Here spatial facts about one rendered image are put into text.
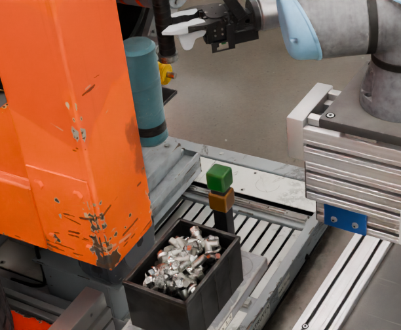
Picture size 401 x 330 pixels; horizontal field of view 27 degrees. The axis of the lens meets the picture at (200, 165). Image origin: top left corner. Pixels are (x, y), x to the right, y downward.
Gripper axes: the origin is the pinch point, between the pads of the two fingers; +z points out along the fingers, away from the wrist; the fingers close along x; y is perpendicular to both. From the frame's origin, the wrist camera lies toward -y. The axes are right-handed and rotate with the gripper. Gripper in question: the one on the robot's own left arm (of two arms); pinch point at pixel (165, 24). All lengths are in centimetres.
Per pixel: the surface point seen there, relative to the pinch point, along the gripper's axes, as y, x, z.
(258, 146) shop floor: 83, 64, -37
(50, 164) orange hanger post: 7.5, -30.0, 29.7
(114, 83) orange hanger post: -5.1, -28.4, 15.6
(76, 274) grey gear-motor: 60, -1, 31
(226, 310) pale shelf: 38, -47, 4
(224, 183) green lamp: 18.6, -33.6, -1.1
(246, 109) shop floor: 83, 88, -41
